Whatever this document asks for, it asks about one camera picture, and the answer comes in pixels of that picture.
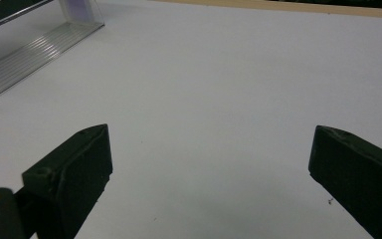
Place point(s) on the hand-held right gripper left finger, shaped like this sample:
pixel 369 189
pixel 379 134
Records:
pixel 73 172

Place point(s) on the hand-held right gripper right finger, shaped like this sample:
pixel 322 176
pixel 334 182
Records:
pixel 361 179

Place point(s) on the clear plastic container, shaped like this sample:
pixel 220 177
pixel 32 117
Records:
pixel 30 56

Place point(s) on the wooden table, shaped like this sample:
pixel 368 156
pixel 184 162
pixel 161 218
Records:
pixel 311 8

